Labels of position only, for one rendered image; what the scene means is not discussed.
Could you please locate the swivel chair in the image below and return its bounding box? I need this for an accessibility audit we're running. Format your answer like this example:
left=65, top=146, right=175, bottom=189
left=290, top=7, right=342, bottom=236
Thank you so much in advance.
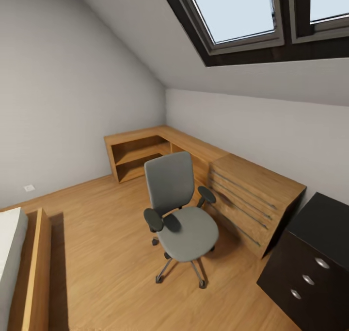
left=143, top=151, right=219, bottom=289

